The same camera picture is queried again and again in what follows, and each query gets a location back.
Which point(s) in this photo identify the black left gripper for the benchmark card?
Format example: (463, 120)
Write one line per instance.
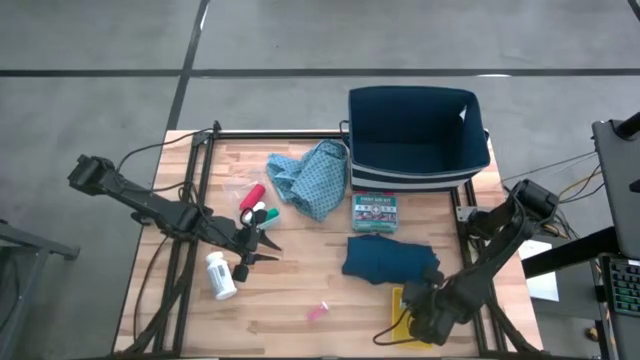
(232, 237)

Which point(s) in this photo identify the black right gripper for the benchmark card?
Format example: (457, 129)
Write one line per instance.
(430, 320)

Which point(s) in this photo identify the green bandage roll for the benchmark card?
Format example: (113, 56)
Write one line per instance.
(273, 216)

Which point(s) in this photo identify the yellow plastic tray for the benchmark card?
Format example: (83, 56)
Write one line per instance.
(396, 300)

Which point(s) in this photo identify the white bandage roll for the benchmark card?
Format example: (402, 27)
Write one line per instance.
(251, 210)

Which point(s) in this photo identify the white pill bottle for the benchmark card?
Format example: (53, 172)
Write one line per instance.
(221, 277)

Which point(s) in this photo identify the clear plastic bin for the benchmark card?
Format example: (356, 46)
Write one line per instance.
(232, 182)

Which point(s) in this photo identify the dark blue cloth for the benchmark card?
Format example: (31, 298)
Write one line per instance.
(385, 260)

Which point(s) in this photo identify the small pink capped vial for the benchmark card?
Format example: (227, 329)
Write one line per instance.
(318, 312)

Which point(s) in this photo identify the blue patterned gown cloth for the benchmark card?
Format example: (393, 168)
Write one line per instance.
(315, 180)

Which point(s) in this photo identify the green first aid kit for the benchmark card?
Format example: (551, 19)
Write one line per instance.
(375, 212)

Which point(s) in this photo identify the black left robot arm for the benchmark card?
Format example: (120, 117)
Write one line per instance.
(150, 202)

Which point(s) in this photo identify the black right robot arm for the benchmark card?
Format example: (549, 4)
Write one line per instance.
(500, 245)

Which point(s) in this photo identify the navy white striped fabric bin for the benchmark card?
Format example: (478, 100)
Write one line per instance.
(415, 125)

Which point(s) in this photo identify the white paper sheet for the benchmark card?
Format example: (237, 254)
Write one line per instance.
(542, 287)

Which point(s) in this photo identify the black desk support bar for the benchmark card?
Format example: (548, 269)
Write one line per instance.
(565, 252)

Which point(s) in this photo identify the backlit keyboard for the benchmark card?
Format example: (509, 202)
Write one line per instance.
(625, 287)

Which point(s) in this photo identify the grey metal table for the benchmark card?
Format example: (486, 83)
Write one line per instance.
(45, 247)

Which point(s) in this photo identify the grey side desk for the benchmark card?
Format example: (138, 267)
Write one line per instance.
(620, 190)

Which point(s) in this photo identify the black aluminium station frame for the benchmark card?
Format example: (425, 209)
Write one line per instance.
(280, 134)

